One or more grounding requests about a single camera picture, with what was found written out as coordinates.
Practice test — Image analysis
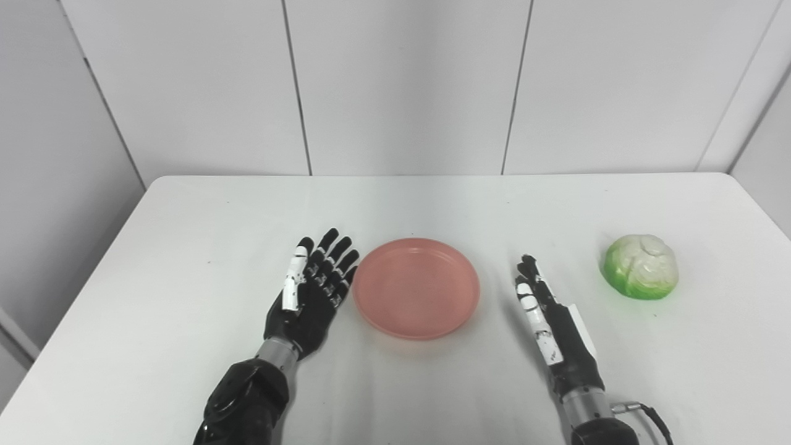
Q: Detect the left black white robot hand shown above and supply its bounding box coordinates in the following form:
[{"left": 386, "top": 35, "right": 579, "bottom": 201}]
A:
[{"left": 264, "top": 228, "right": 360, "bottom": 360}]

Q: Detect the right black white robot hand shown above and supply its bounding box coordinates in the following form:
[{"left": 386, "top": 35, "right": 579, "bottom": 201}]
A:
[{"left": 514, "top": 254, "right": 605, "bottom": 397}]

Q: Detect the green white cabbage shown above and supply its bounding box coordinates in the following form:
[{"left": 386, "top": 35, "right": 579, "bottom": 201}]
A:
[{"left": 603, "top": 234, "right": 680, "bottom": 300}]

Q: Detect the pink plate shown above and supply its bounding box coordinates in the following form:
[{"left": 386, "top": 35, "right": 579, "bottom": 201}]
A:
[{"left": 352, "top": 238, "right": 481, "bottom": 341}]

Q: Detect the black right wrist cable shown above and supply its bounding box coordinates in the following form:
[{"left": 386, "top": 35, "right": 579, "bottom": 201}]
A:
[{"left": 612, "top": 402, "right": 674, "bottom": 445}]

